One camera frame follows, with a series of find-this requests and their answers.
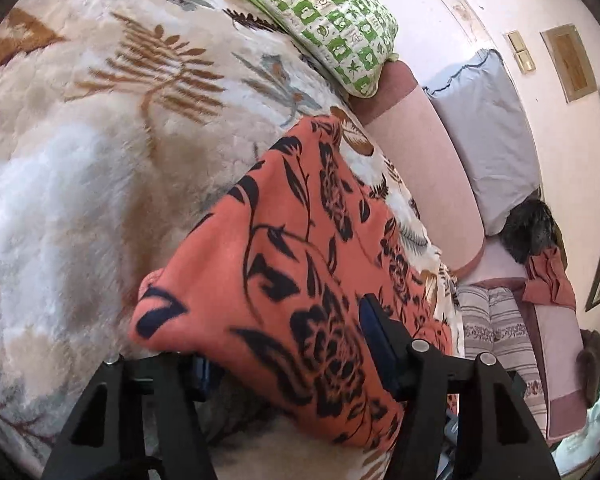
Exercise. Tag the striped floral cushion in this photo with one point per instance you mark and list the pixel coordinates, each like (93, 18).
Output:
(500, 330)

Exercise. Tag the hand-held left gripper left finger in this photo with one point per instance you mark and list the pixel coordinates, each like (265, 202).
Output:
(170, 390)

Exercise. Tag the leaf print blanket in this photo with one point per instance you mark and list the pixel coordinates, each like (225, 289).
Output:
(80, 160)

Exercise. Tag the orange floral blouse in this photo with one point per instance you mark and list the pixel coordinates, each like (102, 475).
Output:
(290, 240)

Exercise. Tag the wide beige light switch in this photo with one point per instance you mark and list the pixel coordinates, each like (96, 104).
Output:
(525, 62)

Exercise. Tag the small framed wall picture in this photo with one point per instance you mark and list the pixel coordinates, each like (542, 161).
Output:
(570, 62)

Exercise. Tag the pink bolster cushion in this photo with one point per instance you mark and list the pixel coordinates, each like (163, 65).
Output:
(430, 170)

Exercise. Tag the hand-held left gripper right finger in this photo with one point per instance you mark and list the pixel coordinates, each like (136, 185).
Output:
(377, 340)

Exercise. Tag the small beige light switch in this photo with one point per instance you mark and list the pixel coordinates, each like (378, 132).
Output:
(515, 41)

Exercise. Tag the grey pillow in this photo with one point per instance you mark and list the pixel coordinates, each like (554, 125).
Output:
(490, 135)

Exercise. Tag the dark furry cloth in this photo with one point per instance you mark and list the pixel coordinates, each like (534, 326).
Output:
(527, 230)

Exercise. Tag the green checked pillow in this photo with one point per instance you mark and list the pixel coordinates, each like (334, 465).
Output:
(330, 15)

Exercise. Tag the rust coloured cloth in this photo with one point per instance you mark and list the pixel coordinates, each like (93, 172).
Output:
(550, 277)

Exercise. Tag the brown cloth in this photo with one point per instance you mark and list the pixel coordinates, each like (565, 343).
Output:
(595, 365)

